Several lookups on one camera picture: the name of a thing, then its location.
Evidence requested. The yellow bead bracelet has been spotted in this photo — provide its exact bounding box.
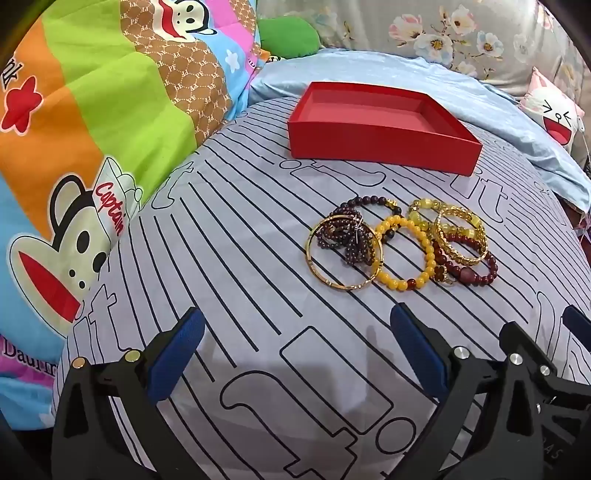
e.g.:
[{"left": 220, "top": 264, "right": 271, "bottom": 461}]
[{"left": 373, "top": 215, "right": 437, "bottom": 291}]

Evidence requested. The thin gold bangle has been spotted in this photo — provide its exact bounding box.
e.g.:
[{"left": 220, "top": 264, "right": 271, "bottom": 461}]
[{"left": 307, "top": 220, "right": 385, "bottom": 292}]

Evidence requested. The red cardboard box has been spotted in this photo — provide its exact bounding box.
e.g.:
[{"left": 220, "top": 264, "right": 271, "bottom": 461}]
[{"left": 287, "top": 82, "right": 483, "bottom": 177}]

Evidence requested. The colourful cartoon printed quilt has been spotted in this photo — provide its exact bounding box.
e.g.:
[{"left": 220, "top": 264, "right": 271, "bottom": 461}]
[{"left": 0, "top": 0, "right": 274, "bottom": 431}]

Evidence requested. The gold chain bangle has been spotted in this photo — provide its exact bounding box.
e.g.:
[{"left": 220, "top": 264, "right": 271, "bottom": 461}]
[{"left": 433, "top": 208, "right": 489, "bottom": 267}]

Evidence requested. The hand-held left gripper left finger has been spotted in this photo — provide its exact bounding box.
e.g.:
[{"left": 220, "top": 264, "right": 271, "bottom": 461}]
[{"left": 50, "top": 305, "right": 206, "bottom": 480}]

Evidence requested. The red bead bracelet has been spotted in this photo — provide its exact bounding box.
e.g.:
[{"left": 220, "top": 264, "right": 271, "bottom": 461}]
[{"left": 431, "top": 230, "right": 502, "bottom": 288}]

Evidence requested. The light blue pillow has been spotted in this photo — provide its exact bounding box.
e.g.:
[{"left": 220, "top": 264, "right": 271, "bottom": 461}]
[{"left": 247, "top": 48, "right": 591, "bottom": 214}]

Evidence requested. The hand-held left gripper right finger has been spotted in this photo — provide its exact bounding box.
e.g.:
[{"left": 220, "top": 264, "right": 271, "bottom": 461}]
[{"left": 390, "top": 302, "right": 514, "bottom": 480}]

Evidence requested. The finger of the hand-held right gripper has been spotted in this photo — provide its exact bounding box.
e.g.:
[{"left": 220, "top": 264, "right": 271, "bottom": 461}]
[
  {"left": 500, "top": 322, "right": 575, "bottom": 409},
  {"left": 562, "top": 305, "right": 591, "bottom": 337}
]

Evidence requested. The grey floral cloth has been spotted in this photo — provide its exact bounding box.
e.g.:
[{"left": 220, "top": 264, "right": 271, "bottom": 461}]
[{"left": 256, "top": 0, "right": 588, "bottom": 99}]

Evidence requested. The grey striped bed sheet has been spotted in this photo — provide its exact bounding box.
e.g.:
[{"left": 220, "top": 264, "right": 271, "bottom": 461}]
[{"left": 53, "top": 95, "right": 591, "bottom": 480}]

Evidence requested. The green plush toy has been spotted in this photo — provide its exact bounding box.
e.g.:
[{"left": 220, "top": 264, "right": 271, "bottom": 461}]
[{"left": 256, "top": 16, "right": 320, "bottom": 59}]

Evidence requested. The dark purple multi-wrap bead bracelet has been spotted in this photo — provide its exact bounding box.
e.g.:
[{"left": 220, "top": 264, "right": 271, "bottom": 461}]
[{"left": 316, "top": 207, "right": 376, "bottom": 269}]

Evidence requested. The pink white cat-face pillow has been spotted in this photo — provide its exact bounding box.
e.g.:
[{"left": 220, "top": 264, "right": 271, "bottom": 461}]
[{"left": 518, "top": 67, "right": 585, "bottom": 149}]

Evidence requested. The yellow-green bead bracelet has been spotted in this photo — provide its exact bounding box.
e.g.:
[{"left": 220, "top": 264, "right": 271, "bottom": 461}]
[{"left": 408, "top": 198, "right": 485, "bottom": 232}]

